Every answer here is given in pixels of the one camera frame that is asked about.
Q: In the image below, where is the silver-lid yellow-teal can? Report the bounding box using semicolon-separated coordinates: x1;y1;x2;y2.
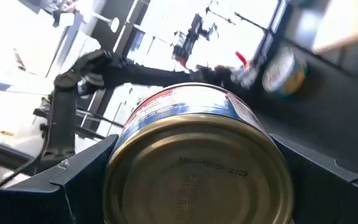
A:
261;46;308;97

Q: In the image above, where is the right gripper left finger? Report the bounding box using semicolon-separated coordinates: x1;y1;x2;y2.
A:
0;134;119;224

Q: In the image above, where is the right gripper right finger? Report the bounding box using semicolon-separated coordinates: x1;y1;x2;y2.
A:
270;133;358;224

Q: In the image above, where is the gold-lid blue can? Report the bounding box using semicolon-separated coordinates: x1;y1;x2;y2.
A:
103;82;295;224

